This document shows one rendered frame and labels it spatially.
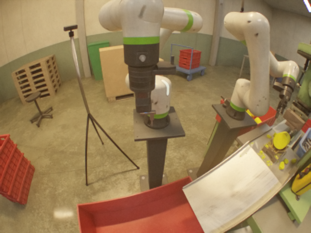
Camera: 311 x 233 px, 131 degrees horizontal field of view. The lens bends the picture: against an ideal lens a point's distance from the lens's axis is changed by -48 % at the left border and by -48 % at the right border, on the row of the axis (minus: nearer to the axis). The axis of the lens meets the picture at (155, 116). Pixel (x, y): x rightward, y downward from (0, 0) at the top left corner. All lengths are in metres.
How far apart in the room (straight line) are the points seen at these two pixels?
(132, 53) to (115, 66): 2.16
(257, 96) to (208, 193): 0.49
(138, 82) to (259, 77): 0.52
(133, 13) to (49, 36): 4.58
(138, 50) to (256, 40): 0.45
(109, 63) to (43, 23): 3.17
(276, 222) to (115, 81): 2.65
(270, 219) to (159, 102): 0.69
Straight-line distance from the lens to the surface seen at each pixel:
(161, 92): 0.59
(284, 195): 0.64
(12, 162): 1.93
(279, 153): 0.70
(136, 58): 0.32
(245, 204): 0.61
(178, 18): 0.59
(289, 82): 0.87
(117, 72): 2.53
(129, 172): 1.61
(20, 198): 2.01
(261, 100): 0.72
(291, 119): 0.59
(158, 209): 0.88
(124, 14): 0.32
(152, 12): 0.31
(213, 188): 0.61
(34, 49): 5.12
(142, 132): 0.69
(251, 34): 0.59
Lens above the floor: 1.40
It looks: 38 degrees down
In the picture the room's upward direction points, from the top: 1 degrees clockwise
